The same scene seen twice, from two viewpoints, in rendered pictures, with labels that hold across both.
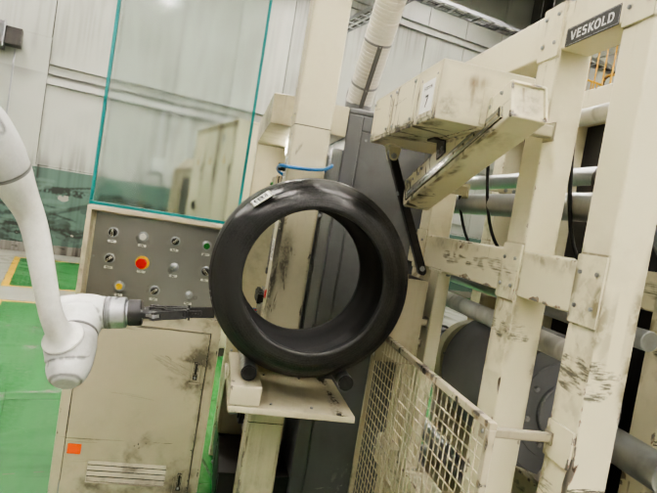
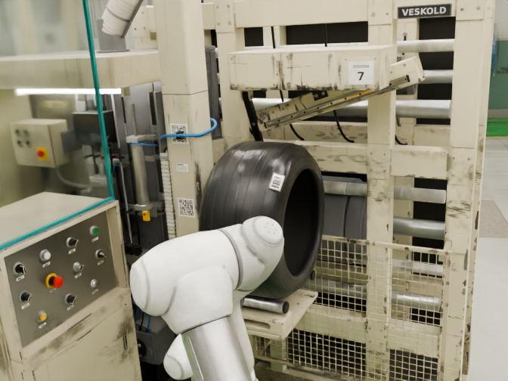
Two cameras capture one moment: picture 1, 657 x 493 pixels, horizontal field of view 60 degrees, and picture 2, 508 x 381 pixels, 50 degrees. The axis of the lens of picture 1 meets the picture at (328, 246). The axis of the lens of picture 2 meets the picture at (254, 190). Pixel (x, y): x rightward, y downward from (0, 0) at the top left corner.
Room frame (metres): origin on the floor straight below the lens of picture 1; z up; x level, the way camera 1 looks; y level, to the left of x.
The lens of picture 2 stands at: (0.55, 1.59, 1.88)
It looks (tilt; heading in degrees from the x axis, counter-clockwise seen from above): 17 degrees down; 308
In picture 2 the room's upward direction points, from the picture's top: 3 degrees counter-clockwise
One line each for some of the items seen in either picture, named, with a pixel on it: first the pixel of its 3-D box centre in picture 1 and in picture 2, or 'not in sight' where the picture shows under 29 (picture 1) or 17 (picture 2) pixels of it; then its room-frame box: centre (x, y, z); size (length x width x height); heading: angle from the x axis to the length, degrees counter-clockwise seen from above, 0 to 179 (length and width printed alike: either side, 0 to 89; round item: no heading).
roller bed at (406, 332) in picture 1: (392, 315); not in sight; (2.05, -0.27, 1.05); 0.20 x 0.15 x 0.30; 11
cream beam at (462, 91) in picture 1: (438, 115); (311, 68); (1.70, -0.26, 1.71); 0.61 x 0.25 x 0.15; 11
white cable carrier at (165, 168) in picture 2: not in sight; (174, 209); (2.09, 0.17, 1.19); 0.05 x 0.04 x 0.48; 101
